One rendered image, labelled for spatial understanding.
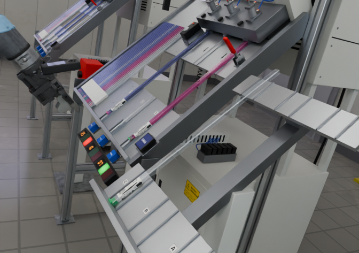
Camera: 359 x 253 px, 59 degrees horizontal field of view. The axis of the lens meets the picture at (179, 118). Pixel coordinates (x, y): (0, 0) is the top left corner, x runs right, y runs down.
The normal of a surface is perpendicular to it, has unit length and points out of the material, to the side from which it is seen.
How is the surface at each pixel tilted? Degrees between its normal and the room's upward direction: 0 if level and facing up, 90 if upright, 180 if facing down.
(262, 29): 90
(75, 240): 0
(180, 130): 90
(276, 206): 90
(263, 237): 90
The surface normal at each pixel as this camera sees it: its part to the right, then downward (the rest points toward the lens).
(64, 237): 0.21, -0.93
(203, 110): 0.48, 0.37
